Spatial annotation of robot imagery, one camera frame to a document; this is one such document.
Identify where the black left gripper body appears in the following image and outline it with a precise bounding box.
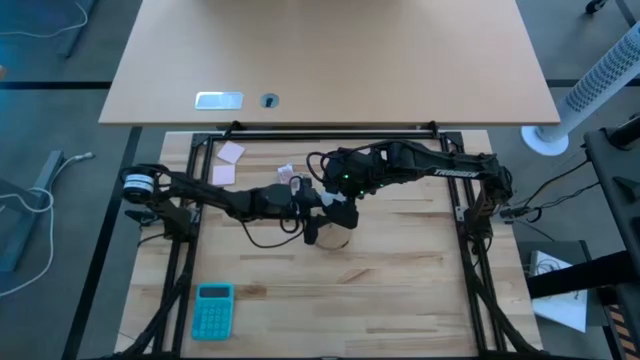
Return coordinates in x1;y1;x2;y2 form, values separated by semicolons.
289;177;324;246

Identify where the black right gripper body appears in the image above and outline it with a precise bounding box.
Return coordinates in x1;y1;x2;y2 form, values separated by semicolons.
327;198;361;230

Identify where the pink sticky note pad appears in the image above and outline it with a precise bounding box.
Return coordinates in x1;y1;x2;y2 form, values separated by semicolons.
216;140;247;165
211;164;237;187

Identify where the teal calculator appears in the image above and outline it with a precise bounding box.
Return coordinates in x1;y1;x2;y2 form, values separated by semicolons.
191;282;236;342

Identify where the silver desk power plate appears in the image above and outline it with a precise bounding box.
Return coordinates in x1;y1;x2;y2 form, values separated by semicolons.
194;91;244;111

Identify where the light wooden desk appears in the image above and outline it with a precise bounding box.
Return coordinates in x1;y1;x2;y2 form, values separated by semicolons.
98;0;561;126

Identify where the white paper box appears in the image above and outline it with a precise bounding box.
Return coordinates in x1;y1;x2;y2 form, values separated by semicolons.
528;249;589;334

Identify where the black equipment stand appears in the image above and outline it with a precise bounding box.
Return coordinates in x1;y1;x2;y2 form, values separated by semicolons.
524;114;640;360

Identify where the white tower fan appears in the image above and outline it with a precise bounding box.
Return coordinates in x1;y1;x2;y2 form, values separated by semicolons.
520;19;640;157

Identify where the grey desk leg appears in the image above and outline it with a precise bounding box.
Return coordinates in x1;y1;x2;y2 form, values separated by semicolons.
0;149;66;274
58;0;99;57

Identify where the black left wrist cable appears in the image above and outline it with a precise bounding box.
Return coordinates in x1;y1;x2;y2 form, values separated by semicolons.
239;214;306;250

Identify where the black aluminium table frame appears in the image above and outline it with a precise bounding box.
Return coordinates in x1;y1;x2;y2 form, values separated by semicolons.
114;121;546;360

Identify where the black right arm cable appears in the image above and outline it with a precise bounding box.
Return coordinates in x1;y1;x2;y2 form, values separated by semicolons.
499;158;601;225

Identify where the white floor cable with plug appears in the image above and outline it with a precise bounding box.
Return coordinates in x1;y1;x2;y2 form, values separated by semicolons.
0;152;97;299

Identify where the thin white floor cable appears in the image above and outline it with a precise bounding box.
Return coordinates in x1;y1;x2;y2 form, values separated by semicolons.
0;0;89;39

